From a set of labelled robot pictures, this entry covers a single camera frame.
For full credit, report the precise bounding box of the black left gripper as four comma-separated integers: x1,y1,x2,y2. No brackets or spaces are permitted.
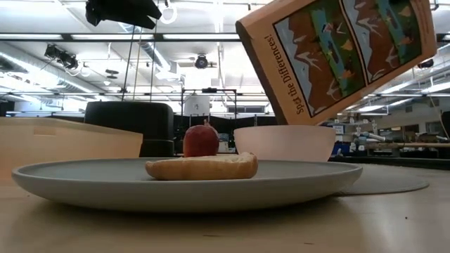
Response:
85,0,163,30

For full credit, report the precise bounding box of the red apple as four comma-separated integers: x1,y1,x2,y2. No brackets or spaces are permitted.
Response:
182,123,221,158

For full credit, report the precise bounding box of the toasted bagel half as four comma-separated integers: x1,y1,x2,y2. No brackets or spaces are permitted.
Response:
145,151,259,181

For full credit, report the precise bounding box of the orange cereal box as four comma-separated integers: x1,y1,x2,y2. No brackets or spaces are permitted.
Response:
235,0,438,127

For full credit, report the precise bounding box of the pink translucent bowl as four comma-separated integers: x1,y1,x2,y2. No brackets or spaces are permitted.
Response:
233,124,337,163

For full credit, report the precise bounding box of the black two-slot toaster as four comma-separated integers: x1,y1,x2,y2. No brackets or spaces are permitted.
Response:
84,101,176,158

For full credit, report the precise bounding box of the cluttered background workbench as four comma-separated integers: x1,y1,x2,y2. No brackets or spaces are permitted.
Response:
330,117,450,160

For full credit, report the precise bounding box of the large grey round plate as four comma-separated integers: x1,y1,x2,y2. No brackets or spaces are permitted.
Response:
330,163,430,197

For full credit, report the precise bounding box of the white ring cable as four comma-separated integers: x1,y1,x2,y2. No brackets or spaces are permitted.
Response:
158,1,178,25

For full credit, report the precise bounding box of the black overhead frame bar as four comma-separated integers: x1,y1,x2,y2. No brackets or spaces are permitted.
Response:
0,32,450,44

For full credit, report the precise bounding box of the black hanging cable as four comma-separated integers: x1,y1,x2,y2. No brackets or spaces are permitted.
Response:
150,20,158,103
121,24,136,103

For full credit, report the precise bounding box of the black background frame stand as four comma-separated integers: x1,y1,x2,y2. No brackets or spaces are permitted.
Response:
180,88,238,122

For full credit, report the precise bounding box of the black ceiling camera cluster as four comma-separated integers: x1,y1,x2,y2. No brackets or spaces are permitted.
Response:
44,44,79,71

